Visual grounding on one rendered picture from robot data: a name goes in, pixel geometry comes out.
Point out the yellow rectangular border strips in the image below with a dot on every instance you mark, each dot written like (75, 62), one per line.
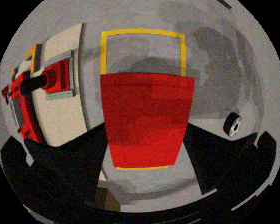
(103, 57)

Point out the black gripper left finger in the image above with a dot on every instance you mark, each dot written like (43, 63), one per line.
(77, 162)

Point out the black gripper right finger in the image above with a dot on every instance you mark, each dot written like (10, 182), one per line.
(211, 155)

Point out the black toy wheel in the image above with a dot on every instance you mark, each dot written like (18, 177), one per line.
(232, 124)

